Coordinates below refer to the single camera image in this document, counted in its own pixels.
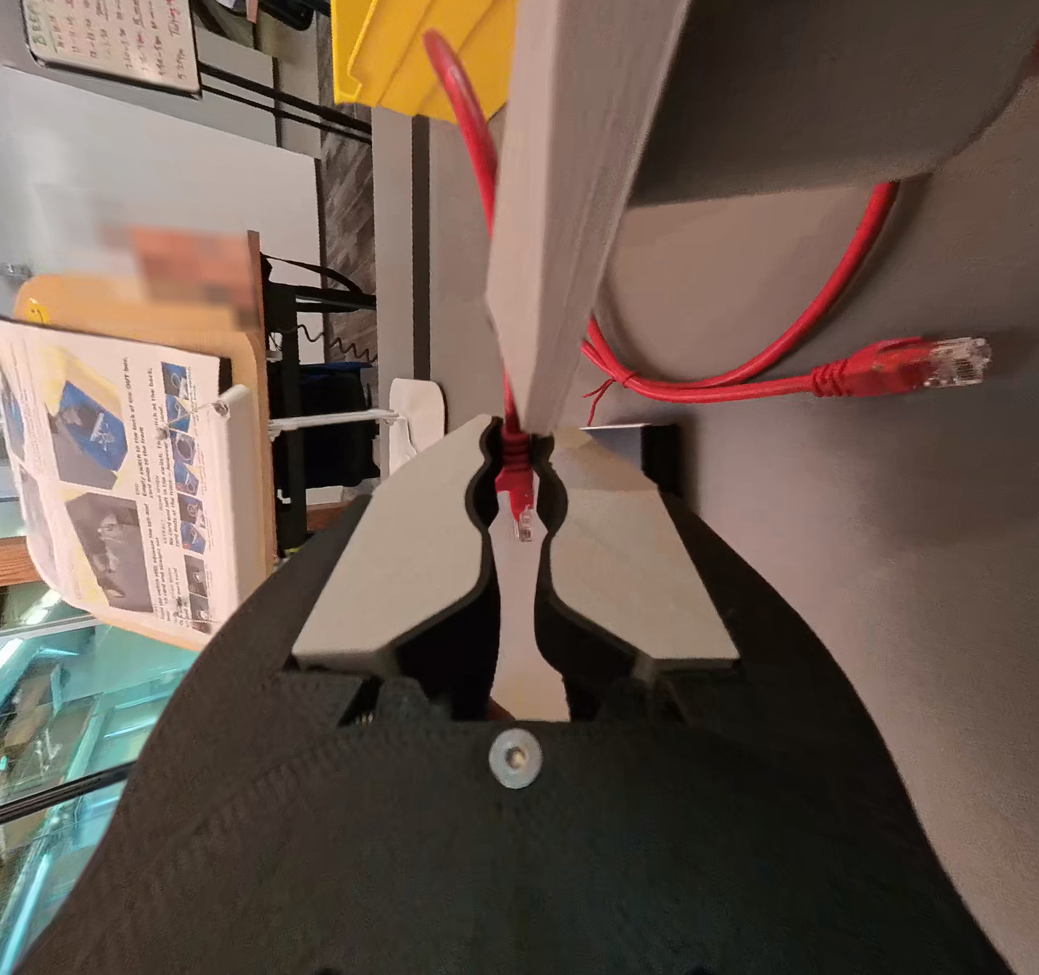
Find red ethernet cable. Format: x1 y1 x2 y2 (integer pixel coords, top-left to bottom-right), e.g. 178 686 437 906
424 29 993 546

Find red twist tie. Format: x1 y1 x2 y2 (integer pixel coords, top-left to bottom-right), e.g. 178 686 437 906
584 374 638 424

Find black metal frame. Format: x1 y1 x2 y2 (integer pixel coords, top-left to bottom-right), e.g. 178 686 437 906
174 0 376 140

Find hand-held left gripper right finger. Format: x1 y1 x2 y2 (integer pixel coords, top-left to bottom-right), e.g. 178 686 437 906
534 427 741 722

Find printed instruction sheet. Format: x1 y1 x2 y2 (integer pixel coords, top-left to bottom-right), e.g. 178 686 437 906
0 317 236 635

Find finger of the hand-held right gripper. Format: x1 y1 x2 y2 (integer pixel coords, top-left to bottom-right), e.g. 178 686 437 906
485 0 715 432

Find wooden desk with black legs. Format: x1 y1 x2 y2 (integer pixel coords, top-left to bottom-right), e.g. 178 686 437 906
246 232 381 562

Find black ethernet splitter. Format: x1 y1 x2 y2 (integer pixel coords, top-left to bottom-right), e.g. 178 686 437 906
580 421 681 499

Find wooden clipboard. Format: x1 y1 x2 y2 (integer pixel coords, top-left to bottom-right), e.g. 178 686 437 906
15 275 277 653

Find coiled black cable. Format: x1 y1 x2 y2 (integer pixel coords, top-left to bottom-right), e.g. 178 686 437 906
296 324 376 363

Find black tape strip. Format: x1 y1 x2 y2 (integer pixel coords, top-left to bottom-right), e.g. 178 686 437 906
410 114 431 387

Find yellow plastic bin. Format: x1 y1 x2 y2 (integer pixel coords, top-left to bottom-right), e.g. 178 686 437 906
328 0 480 106
382 0 508 114
422 0 524 125

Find teal glass panel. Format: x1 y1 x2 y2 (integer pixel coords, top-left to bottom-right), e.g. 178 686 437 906
0 626 204 952

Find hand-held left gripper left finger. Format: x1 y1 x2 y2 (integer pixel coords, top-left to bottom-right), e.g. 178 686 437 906
291 415 506 720

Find black office chair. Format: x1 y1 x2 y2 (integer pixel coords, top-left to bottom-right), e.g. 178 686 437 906
268 362 378 489

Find whiteboard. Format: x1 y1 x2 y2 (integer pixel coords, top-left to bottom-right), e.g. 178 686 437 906
12 0 204 101

